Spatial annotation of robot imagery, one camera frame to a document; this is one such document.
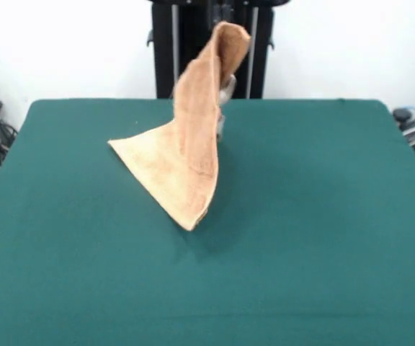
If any tan terry towel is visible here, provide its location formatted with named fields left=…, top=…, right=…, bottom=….
left=107, top=20, right=252, bottom=232

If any dark green table cloth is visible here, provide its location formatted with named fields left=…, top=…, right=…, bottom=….
left=0, top=99, right=415, bottom=346

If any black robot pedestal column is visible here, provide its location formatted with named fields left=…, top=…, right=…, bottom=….
left=145, top=0, right=277, bottom=100

